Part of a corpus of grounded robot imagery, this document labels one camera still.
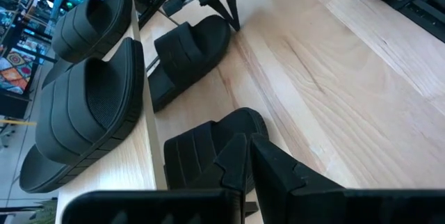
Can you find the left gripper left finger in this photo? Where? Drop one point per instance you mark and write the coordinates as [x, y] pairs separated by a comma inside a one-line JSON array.
[[156, 206]]

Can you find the potted green succulent plant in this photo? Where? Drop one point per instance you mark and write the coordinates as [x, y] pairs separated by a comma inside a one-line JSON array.
[[43, 214]]

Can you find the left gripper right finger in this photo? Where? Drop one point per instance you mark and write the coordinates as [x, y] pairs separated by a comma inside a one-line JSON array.
[[347, 206]]

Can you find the colourful patterned rug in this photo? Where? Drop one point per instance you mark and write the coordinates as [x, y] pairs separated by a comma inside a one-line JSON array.
[[14, 72]]

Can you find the black metal rig frame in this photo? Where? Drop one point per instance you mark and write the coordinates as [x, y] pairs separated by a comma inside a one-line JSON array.
[[424, 18]]

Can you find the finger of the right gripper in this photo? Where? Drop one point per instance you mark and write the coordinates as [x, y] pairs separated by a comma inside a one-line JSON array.
[[220, 12], [233, 5]]

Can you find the black rubber slide sandal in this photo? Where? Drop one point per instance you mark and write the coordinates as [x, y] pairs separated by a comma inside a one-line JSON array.
[[187, 53], [194, 151], [80, 112], [90, 22]]

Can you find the wooden shelf with black frame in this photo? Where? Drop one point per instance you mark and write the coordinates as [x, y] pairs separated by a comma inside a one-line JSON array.
[[121, 168]]

